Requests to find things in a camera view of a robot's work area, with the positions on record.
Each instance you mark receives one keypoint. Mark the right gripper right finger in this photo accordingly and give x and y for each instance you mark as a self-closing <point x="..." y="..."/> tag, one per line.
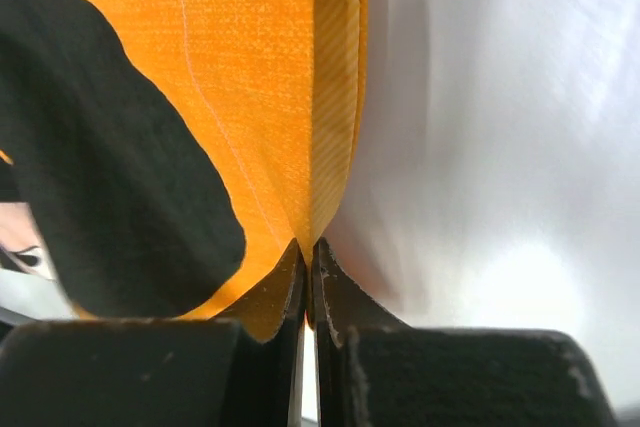
<point x="375" y="370"/>

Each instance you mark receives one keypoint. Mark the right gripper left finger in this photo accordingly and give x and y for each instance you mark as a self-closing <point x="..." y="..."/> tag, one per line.
<point x="241" y="368"/>

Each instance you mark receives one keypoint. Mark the orange cartoon mouse placemat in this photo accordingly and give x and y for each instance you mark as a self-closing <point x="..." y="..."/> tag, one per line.
<point x="158" y="157"/>

